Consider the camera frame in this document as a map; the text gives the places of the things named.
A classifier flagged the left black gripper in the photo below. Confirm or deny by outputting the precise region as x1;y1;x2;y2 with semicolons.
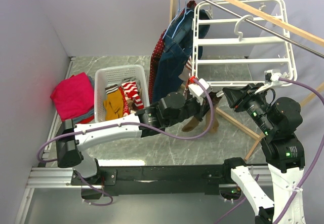
166;93;216;127

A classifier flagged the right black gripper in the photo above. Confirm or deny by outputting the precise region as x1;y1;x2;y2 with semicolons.
221;80;274;132

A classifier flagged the tan stocking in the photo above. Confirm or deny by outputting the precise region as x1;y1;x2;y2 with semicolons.
204;92;222;133
182;117;200;132

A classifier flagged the beige striped-cuff sock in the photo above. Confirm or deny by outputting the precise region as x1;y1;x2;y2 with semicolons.
179;56;192;82

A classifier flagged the white plastic clip hanger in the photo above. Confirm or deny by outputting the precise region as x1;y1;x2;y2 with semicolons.
191;0;298;88

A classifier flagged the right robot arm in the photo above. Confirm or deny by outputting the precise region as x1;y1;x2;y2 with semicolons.
222;83;306;223

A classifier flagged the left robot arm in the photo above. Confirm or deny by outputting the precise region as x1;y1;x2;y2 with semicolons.
56;92;215;184

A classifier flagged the dark blue denim garment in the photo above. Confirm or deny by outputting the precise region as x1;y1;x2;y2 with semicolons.
151;7;211;103

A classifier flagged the red white striped sock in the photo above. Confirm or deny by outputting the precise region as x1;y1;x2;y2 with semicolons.
121;81;144;109

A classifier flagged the black base beam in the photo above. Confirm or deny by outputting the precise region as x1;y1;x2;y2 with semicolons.
70;165;245;197

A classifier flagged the metal hanging rod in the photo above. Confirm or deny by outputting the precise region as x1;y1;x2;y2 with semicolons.
176;0;324;59

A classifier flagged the mustard yellow sock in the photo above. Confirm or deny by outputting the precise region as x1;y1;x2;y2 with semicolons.
103;89;124;121

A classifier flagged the brown white striped sock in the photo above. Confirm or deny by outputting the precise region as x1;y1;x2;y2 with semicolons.
105;84;119;95

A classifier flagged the white laundry basket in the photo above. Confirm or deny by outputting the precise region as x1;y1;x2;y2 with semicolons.
94;65;150;123

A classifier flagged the red polka dot garment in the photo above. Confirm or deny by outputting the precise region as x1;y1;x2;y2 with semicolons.
148;0;198;102

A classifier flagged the pink folded cloth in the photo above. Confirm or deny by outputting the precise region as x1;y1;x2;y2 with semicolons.
50;72;94;121

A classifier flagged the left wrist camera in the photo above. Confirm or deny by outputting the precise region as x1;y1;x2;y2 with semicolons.
188;76;212;105

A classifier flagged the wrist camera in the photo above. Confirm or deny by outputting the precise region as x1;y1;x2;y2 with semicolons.
188;76;212;105
255;69;288;94

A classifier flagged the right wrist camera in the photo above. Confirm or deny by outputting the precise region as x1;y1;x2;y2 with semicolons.
255;69;288;94

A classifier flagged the blue wire hanger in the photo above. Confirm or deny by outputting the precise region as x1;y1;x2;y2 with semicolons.
163;0;190;39

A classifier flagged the wooden clothes rack frame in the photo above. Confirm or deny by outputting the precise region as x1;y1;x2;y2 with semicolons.
170;0;324;161

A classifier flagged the aluminium rail frame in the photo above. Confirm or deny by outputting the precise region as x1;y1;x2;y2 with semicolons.
14;56;76;224

